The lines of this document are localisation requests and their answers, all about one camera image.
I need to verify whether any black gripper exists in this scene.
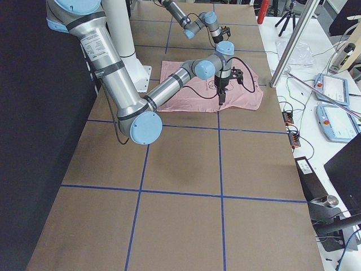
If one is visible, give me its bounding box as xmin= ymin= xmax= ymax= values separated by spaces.
xmin=214 ymin=68 xmax=232 ymax=105
xmin=213 ymin=30 xmax=224 ymax=44

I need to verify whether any pink Snoopy t-shirt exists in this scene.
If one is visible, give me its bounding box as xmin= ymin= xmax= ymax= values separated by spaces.
xmin=157 ymin=59 xmax=263 ymax=112

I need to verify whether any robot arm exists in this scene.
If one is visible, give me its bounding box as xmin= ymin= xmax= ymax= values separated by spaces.
xmin=46 ymin=1 xmax=234 ymax=145
xmin=153 ymin=1 xmax=231 ymax=44

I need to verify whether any red cylinder bottle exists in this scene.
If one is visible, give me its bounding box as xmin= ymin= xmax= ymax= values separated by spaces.
xmin=257 ymin=0 xmax=270 ymax=24

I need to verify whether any orange connector block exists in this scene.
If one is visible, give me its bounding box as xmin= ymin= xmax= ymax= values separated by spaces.
xmin=282 ymin=111 xmax=294 ymax=125
xmin=288 ymin=130 xmax=301 ymax=149

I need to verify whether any clear plastic bag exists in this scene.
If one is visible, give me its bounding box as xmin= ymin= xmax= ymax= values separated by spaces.
xmin=275 ymin=38 xmax=315 ymax=66

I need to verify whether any far blue teach pendant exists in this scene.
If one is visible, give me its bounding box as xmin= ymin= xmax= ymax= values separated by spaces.
xmin=314 ymin=73 xmax=350 ymax=106

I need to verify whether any blue teach pendant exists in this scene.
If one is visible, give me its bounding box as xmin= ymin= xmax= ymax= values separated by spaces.
xmin=314 ymin=73 xmax=350 ymax=106
xmin=316 ymin=104 xmax=360 ymax=143

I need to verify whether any near blue teach pendant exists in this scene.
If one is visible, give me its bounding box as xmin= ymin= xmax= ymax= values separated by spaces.
xmin=316 ymin=104 xmax=360 ymax=143

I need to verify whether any black box white label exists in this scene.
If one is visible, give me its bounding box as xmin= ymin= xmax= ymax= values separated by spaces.
xmin=294 ymin=156 xmax=328 ymax=202

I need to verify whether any black monitor corner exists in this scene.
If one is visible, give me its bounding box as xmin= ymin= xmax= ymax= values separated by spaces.
xmin=324 ymin=134 xmax=361 ymax=210

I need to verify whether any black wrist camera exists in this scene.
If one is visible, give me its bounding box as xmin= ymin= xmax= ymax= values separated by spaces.
xmin=230 ymin=67 xmax=243 ymax=85
xmin=221 ymin=25 xmax=231 ymax=38

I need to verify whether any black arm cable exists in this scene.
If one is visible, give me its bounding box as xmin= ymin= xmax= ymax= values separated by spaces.
xmin=184 ymin=57 xmax=258 ymax=99

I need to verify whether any black camera tripod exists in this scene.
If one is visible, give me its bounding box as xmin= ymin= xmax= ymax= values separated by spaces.
xmin=275 ymin=0 xmax=296 ymax=37

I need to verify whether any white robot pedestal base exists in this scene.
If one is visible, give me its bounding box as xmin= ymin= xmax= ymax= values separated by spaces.
xmin=132 ymin=58 xmax=152 ymax=93

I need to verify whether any aluminium frame post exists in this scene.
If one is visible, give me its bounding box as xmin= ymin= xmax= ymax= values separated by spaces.
xmin=270 ymin=0 xmax=319 ymax=88

